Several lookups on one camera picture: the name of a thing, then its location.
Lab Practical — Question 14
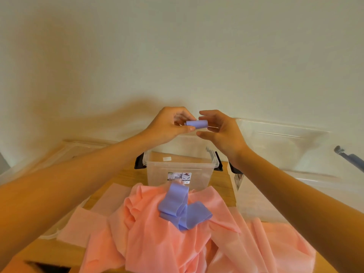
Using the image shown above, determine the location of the person's left hand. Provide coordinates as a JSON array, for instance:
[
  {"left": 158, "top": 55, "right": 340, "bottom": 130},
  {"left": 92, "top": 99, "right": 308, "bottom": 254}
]
[{"left": 143, "top": 106, "right": 197, "bottom": 147}]

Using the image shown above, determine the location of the person's right hand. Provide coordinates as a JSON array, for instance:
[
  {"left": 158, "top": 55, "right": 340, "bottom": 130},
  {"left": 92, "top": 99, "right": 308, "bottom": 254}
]
[{"left": 196, "top": 110, "right": 251, "bottom": 163}]

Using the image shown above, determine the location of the purple elastic band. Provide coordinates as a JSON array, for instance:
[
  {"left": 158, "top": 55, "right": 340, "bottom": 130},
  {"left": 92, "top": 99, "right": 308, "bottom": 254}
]
[
  {"left": 185, "top": 120, "right": 209, "bottom": 129},
  {"left": 158, "top": 183, "right": 213, "bottom": 231}
]

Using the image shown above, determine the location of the person's left forearm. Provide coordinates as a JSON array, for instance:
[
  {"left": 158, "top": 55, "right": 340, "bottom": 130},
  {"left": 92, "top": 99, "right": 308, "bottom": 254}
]
[{"left": 0, "top": 130, "right": 160, "bottom": 269}]

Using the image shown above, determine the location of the person's right forearm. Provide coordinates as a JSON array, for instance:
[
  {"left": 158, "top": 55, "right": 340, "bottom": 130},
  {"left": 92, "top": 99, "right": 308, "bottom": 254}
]
[{"left": 228, "top": 145, "right": 364, "bottom": 273}]

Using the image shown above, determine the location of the small clear plastic storage box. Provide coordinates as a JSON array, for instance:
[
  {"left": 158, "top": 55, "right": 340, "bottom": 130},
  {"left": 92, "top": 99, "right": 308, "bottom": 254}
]
[{"left": 134, "top": 133, "right": 224, "bottom": 192}]

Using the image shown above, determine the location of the large clear plastic storage box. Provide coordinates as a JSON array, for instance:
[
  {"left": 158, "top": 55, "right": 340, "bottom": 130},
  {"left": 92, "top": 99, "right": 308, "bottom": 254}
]
[{"left": 227, "top": 118, "right": 364, "bottom": 223}]

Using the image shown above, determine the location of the crumpled pink cloth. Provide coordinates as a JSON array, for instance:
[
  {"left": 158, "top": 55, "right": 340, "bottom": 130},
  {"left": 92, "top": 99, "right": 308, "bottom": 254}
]
[{"left": 79, "top": 181, "right": 317, "bottom": 273}]

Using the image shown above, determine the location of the flat pink cloth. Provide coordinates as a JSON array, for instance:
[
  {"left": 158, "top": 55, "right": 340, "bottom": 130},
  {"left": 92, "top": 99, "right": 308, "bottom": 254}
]
[{"left": 56, "top": 183, "right": 133, "bottom": 249}]

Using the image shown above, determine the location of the clear plastic box lid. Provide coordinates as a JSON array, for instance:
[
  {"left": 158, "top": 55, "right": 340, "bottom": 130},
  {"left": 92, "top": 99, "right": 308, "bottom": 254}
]
[{"left": 0, "top": 139, "right": 121, "bottom": 240}]

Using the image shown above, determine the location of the dark blue-grey handle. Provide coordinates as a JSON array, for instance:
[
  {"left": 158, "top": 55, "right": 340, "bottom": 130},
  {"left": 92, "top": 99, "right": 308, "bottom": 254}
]
[{"left": 333, "top": 145, "right": 364, "bottom": 173}]

